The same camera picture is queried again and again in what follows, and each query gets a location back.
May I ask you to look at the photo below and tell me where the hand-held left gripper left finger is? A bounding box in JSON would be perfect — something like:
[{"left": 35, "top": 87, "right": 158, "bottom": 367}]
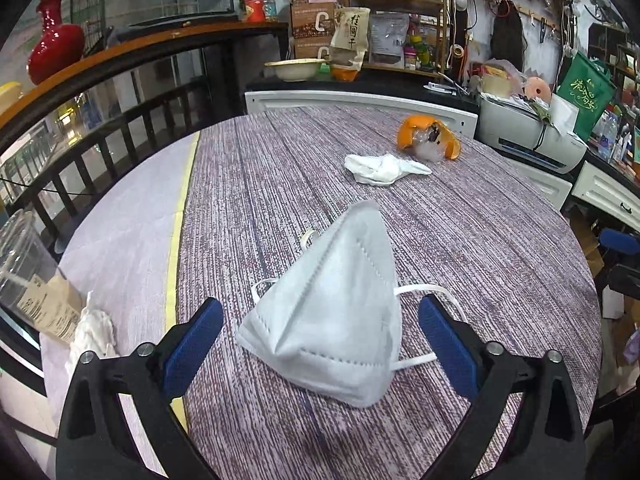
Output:
[{"left": 55, "top": 296, "right": 225, "bottom": 480}]

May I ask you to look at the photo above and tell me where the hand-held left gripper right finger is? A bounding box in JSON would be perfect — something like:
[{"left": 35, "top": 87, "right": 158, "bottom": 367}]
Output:
[{"left": 417, "top": 294, "right": 587, "bottom": 480}]

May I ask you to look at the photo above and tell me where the white face mask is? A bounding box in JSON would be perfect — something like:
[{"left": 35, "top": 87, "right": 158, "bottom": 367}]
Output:
[{"left": 235, "top": 199, "right": 465, "bottom": 408}]

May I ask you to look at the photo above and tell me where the crumpled white tissue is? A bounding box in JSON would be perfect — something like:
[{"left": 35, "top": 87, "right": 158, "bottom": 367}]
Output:
[{"left": 65, "top": 292, "right": 117, "bottom": 376}]

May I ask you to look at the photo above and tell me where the striped purple tablecloth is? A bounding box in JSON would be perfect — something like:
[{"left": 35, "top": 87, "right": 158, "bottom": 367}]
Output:
[{"left": 40, "top": 105, "right": 603, "bottom": 480}]

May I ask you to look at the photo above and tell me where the brown paper bag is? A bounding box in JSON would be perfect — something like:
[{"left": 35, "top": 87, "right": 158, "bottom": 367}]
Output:
[{"left": 17, "top": 272, "right": 86, "bottom": 346}]

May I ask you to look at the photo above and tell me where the white plastic bag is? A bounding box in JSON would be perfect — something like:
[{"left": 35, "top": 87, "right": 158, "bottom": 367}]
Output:
[{"left": 344, "top": 152, "right": 433, "bottom": 187}]

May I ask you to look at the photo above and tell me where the blue chair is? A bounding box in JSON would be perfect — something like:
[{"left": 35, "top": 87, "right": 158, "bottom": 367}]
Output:
[{"left": 599, "top": 227, "right": 640, "bottom": 256}]

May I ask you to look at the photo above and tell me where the orange peel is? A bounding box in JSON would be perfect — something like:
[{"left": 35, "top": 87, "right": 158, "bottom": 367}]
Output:
[{"left": 396, "top": 115, "right": 462, "bottom": 161}]

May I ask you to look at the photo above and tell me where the white printer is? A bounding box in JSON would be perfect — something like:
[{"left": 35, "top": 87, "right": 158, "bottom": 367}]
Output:
[{"left": 477, "top": 91, "right": 588, "bottom": 175}]

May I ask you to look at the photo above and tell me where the pink plastic bag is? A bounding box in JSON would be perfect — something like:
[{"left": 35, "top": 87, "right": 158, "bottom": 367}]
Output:
[{"left": 480, "top": 59, "right": 528, "bottom": 98}]

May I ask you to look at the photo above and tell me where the green tote bag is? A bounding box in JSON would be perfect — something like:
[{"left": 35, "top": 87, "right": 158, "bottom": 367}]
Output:
[{"left": 556, "top": 51, "right": 617, "bottom": 142}]

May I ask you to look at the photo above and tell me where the cream bowl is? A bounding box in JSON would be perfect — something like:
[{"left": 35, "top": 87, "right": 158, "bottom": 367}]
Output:
[{"left": 264, "top": 58, "right": 327, "bottom": 82}]

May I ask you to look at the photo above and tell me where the wooden railing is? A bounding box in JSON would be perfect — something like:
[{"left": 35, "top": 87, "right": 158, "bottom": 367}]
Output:
[{"left": 0, "top": 22, "right": 291, "bottom": 261}]

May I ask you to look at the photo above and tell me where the wooden shelf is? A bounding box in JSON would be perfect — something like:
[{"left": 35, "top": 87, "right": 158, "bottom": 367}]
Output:
[{"left": 347, "top": 0, "right": 448, "bottom": 78}]

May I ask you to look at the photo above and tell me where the black hanging bag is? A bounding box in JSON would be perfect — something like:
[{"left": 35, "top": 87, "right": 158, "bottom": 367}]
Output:
[{"left": 491, "top": 0, "right": 526, "bottom": 73}]

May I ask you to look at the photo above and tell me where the dark snack packet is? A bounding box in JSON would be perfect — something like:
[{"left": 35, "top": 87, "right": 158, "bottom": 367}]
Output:
[{"left": 369, "top": 12, "right": 410, "bottom": 67}]

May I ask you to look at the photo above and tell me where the brown coffee box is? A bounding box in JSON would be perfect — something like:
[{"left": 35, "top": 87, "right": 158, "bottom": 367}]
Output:
[
  {"left": 291, "top": 0, "right": 337, "bottom": 40},
  {"left": 292, "top": 37, "right": 332, "bottom": 61}
]

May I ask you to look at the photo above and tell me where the red vase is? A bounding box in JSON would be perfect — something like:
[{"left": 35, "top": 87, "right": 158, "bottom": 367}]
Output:
[{"left": 27, "top": 0, "right": 86, "bottom": 86}]

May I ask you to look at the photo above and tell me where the paper snack bag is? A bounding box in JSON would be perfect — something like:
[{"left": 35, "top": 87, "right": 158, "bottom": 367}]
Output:
[{"left": 330, "top": 6, "right": 372, "bottom": 72}]

